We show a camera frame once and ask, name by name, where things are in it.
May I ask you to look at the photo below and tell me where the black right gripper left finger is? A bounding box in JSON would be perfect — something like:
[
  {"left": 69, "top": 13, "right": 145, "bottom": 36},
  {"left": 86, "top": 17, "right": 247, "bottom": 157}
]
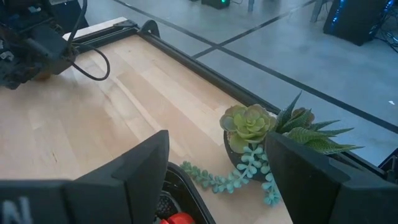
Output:
[{"left": 63, "top": 129, "right": 170, "bottom": 224}]

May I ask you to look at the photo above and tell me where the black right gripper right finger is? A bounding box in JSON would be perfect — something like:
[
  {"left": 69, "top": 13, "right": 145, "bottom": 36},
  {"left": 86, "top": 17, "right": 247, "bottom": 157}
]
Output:
[{"left": 265, "top": 131, "right": 398, "bottom": 224}]

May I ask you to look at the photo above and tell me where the large red toy strawberry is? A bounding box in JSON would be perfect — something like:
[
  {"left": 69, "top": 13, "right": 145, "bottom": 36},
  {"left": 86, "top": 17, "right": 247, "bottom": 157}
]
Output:
[{"left": 159, "top": 212, "right": 196, "bottom": 224}]

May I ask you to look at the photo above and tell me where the black plastic tupperware container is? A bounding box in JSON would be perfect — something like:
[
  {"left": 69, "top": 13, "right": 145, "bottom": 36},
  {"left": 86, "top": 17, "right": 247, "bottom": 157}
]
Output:
[{"left": 155, "top": 161, "right": 217, "bottom": 224}]

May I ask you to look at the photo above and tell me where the potted succulent plant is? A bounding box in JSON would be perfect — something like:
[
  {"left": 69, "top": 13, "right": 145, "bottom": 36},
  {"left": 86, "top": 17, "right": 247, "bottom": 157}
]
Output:
[{"left": 180, "top": 90, "right": 364, "bottom": 207}]

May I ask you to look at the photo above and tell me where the black computer tower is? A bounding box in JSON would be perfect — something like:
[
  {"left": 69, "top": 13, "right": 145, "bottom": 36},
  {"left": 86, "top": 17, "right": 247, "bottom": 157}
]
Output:
[{"left": 323, "top": 0, "right": 389, "bottom": 47}]

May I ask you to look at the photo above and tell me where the black box with green light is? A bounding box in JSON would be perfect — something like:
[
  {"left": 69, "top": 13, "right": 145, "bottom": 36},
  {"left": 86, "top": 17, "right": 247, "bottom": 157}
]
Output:
[{"left": 201, "top": 0, "right": 231, "bottom": 9}]

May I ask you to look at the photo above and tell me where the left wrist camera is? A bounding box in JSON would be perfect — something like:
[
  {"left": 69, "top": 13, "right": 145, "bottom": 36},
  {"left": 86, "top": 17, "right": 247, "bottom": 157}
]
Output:
[{"left": 26, "top": 24, "right": 78, "bottom": 75}]

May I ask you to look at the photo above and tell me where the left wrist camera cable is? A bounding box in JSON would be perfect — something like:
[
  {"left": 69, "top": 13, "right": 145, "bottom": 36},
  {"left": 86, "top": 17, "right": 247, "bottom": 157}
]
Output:
[{"left": 63, "top": 0, "right": 111, "bottom": 82}]

